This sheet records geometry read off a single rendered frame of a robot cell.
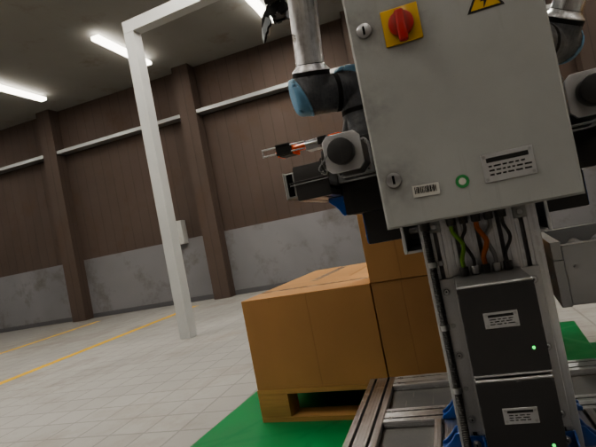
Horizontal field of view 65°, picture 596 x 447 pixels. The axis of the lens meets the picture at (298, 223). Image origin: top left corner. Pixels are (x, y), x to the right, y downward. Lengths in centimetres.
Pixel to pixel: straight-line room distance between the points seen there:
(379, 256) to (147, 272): 731
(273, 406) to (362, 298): 64
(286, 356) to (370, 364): 37
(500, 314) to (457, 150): 31
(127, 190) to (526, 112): 850
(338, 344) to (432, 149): 125
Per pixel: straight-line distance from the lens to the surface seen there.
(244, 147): 800
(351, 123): 147
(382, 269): 189
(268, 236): 778
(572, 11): 165
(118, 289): 935
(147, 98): 508
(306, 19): 148
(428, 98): 92
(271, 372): 217
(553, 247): 170
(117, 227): 925
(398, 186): 91
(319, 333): 202
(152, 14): 521
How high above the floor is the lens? 78
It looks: 1 degrees up
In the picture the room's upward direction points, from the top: 11 degrees counter-clockwise
